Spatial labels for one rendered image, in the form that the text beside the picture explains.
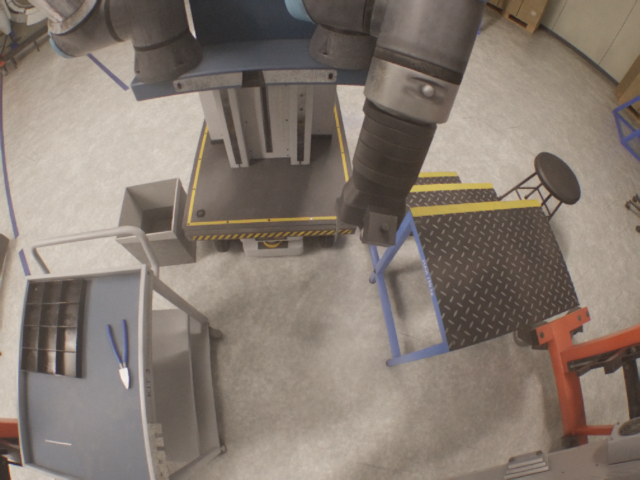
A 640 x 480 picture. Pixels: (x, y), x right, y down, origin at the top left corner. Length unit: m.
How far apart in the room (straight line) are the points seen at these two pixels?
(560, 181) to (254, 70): 1.54
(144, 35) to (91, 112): 2.13
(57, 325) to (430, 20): 0.92
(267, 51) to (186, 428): 1.15
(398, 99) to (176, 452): 1.11
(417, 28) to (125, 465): 0.88
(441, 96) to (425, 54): 0.04
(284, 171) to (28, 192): 2.04
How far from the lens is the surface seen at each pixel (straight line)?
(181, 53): 0.80
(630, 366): 1.31
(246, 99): 1.13
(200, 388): 1.24
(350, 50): 0.74
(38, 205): 2.45
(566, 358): 1.53
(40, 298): 1.00
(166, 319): 1.13
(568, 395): 1.59
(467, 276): 0.88
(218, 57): 0.84
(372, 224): 0.31
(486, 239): 0.97
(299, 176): 1.26
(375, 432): 1.36
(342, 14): 0.41
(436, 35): 0.27
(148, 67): 0.81
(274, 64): 0.77
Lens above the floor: 1.31
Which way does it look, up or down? 63 degrees down
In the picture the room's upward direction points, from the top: 8 degrees clockwise
